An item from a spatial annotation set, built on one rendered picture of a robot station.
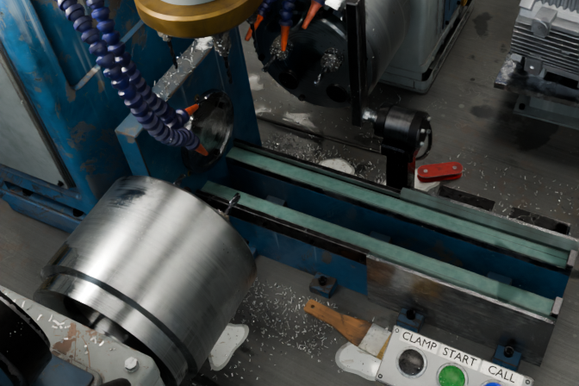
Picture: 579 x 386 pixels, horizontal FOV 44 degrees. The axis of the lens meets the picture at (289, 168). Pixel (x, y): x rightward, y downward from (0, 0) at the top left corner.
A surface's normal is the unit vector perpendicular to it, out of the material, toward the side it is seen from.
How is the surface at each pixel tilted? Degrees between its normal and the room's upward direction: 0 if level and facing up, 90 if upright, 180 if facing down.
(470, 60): 0
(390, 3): 58
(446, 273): 0
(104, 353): 0
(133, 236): 10
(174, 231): 24
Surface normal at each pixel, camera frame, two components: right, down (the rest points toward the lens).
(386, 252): -0.11, -0.65
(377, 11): 0.65, -0.15
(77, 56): 0.88, 0.29
